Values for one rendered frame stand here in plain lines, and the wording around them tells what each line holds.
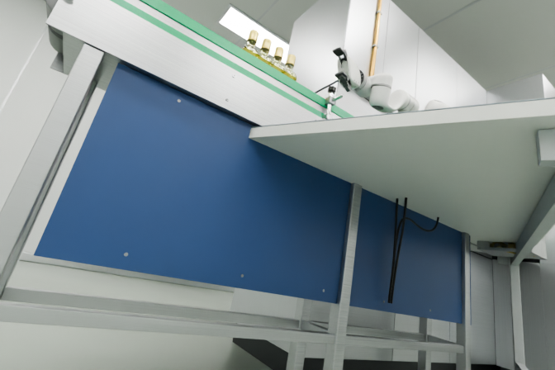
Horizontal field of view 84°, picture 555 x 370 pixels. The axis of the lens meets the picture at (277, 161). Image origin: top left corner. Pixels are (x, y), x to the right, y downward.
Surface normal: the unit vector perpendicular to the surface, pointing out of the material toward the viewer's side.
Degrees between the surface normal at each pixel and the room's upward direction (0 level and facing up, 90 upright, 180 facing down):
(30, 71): 90
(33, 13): 90
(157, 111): 90
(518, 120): 180
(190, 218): 90
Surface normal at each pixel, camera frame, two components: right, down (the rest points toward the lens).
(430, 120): -0.51, -0.38
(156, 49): 0.56, -0.17
